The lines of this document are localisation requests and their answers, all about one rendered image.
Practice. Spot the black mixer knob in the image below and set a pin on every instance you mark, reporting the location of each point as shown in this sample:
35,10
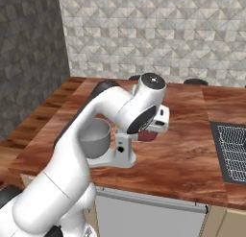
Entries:
120,149

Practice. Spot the dark red round object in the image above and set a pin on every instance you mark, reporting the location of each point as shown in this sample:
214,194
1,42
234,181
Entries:
148,136

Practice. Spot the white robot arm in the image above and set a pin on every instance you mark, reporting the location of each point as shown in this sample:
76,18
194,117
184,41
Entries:
70,170

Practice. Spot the black round stool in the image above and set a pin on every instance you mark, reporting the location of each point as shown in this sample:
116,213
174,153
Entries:
195,82
134,77

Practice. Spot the white stand mixer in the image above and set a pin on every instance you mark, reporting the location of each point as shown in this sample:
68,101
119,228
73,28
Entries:
123,157

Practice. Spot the beige cupboard front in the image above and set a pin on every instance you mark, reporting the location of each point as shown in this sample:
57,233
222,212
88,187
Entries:
224,223

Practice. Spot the silver dishwasher door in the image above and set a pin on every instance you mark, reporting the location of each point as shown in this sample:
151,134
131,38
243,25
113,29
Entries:
144,220

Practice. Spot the grey mixer bowl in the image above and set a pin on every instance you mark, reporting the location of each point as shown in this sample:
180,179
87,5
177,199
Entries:
96,141

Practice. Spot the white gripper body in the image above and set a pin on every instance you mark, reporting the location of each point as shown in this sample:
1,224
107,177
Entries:
162,128

